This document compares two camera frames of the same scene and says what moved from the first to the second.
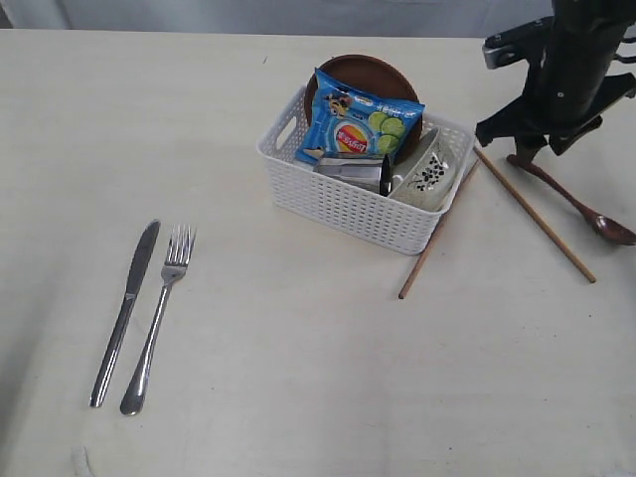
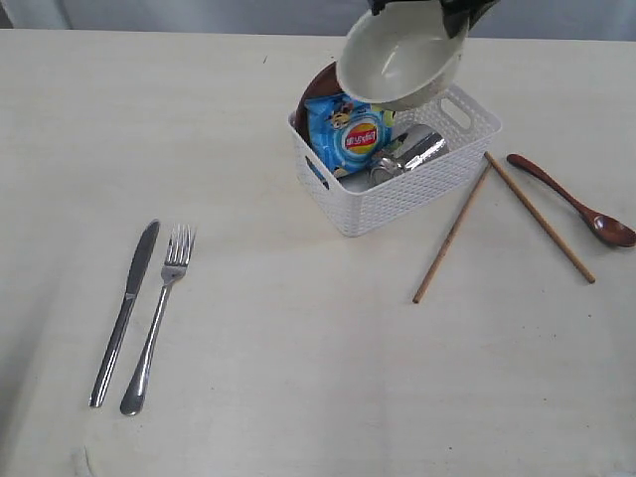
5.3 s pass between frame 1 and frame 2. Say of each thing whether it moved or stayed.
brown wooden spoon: stayed
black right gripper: moved
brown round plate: moved
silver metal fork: stayed
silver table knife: stayed
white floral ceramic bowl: moved
